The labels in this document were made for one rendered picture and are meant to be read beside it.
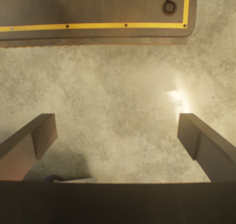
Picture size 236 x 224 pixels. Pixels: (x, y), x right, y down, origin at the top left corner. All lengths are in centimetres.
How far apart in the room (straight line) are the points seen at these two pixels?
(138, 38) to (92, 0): 16
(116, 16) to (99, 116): 53
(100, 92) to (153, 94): 26
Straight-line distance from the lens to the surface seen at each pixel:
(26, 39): 56
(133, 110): 85
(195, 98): 91
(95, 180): 84
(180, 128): 17
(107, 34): 49
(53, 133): 17
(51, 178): 109
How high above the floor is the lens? 80
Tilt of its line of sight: 73 degrees down
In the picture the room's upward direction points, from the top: 177 degrees counter-clockwise
